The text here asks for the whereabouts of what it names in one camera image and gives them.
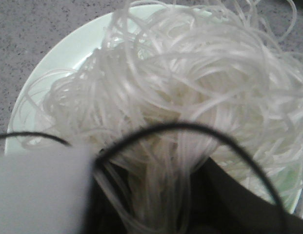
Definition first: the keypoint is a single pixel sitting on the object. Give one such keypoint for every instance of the white vermicelli noodle bundle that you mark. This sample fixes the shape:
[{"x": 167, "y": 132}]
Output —
[{"x": 206, "y": 63}]

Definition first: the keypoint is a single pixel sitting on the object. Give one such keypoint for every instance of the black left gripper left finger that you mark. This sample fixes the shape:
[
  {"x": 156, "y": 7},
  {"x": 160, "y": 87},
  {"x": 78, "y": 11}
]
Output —
[{"x": 110, "y": 206}]

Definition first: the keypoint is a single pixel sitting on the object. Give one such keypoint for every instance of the light green plastic plate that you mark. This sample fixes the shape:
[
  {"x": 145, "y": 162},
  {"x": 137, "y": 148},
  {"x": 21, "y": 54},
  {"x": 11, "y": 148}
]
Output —
[{"x": 70, "y": 53}]

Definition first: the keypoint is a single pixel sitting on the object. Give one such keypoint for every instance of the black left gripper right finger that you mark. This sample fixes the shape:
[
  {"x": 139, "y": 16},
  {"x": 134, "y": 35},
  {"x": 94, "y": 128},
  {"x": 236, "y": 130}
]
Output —
[{"x": 220, "y": 205}]

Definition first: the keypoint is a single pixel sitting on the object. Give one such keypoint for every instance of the white blurred tag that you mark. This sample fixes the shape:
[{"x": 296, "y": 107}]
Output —
[{"x": 45, "y": 191}]

